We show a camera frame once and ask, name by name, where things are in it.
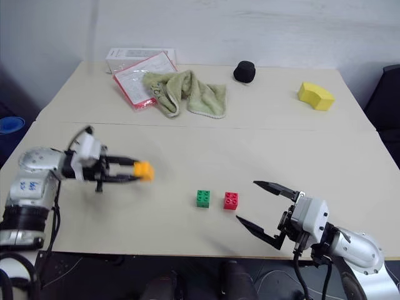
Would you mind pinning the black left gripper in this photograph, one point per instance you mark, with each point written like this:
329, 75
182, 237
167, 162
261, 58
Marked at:
93, 173

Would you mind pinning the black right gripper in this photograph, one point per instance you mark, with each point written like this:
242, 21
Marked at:
289, 229

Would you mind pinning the orange toy brick cube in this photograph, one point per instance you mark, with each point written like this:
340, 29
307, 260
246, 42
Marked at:
144, 171

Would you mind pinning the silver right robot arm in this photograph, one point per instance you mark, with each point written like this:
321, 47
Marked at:
362, 250

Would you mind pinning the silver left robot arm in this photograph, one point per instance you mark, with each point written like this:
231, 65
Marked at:
34, 162

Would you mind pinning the red toy brick cube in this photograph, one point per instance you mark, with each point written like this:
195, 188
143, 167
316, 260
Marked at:
231, 201

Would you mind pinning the green toy brick cube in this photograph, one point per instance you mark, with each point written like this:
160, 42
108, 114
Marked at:
203, 199

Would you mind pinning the dark rounded shape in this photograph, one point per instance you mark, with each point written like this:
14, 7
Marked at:
239, 281

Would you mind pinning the red-edged plastic document sleeve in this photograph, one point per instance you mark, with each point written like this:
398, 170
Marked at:
131, 84

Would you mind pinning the light green towel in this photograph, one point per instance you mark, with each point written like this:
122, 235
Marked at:
193, 93

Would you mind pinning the white cardboard box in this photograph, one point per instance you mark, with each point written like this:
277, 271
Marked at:
125, 56

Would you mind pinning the blue bucket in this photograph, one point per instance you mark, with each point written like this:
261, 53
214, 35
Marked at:
11, 125

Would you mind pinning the yellow curved foam block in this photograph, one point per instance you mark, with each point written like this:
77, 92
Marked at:
315, 95

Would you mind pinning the black round cap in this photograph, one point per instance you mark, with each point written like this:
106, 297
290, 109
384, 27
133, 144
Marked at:
244, 72

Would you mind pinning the black chair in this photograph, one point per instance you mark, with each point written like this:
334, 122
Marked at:
384, 103

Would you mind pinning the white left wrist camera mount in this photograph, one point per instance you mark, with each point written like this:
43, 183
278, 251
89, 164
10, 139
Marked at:
89, 147

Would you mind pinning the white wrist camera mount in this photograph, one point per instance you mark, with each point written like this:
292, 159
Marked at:
89, 147
312, 215

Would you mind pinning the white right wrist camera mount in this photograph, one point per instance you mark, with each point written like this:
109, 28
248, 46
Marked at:
312, 215

